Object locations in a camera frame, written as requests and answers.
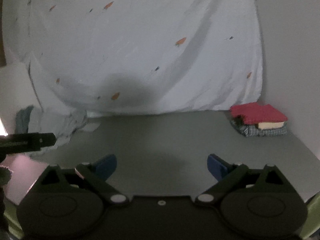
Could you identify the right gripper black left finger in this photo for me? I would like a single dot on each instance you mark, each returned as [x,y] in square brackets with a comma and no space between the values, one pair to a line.
[95,176]

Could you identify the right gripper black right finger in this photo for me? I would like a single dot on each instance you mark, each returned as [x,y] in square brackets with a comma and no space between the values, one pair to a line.
[228,178]

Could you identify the red checkered cloth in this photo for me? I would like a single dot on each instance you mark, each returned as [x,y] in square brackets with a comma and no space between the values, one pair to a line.
[254,113]

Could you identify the blue plaid shirt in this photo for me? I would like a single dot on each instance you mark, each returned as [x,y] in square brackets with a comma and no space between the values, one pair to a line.
[251,131]

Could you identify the grey crumpled garment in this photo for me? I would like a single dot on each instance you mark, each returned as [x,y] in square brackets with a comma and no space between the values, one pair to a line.
[35,120]

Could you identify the beige folded garment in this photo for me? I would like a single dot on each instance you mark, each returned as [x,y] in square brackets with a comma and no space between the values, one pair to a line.
[270,125]

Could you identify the white carrot-print bedsheet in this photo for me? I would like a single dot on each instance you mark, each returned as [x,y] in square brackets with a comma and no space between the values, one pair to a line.
[136,56]

